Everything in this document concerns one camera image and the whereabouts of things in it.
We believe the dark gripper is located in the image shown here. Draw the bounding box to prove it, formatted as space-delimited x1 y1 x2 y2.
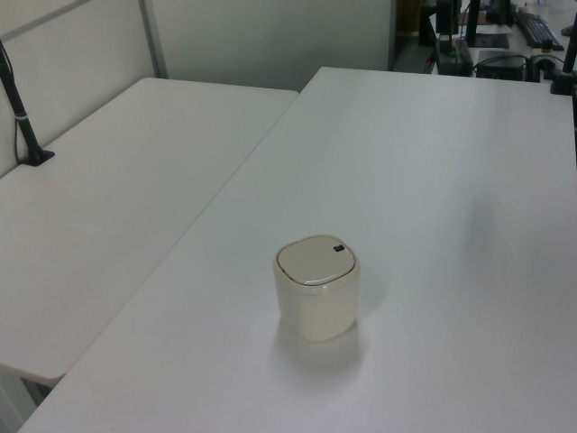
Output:
435 0 462 58

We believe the cream trash bin with lid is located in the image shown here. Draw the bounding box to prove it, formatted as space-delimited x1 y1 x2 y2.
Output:
273 233 362 344

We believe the black box under gripper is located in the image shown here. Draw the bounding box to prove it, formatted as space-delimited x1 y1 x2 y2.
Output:
434 41 475 77

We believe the black monitor stand pole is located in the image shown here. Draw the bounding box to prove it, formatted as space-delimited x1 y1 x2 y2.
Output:
463 0 482 47

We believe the black keyboard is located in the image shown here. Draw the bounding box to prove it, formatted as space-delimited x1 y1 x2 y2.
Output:
513 7 566 52

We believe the small black desk clamp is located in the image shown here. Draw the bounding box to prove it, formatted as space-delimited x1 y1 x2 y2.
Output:
527 53 558 83

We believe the black pole with table clamp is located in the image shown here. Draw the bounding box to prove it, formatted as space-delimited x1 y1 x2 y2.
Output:
0 38 57 168

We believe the black electronics box with cables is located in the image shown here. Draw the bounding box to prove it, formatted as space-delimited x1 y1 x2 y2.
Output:
475 50 529 82

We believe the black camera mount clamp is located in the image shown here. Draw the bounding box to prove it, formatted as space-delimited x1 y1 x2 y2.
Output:
548 30 577 97

